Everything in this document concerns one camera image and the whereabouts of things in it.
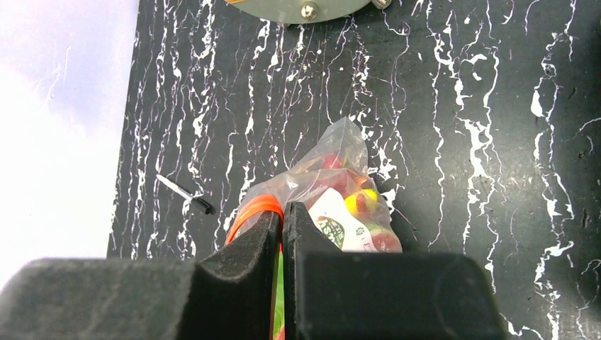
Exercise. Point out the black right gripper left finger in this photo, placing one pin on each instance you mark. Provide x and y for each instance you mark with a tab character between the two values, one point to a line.
228	295

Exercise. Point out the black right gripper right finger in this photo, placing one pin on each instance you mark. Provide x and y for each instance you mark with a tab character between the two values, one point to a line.
332	294

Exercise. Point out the toy watermelon slice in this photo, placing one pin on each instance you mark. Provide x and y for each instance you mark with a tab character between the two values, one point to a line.
279	309

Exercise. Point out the yellow toy banana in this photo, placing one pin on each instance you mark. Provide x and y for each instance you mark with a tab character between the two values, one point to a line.
361	203

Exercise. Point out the clear zip top bag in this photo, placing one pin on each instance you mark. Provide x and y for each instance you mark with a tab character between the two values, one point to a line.
334	168

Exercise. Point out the black white marker pen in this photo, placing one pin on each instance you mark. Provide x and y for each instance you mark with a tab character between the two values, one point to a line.
199	202

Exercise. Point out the round pastel drawer cabinet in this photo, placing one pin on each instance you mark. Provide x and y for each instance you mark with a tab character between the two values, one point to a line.
304	11

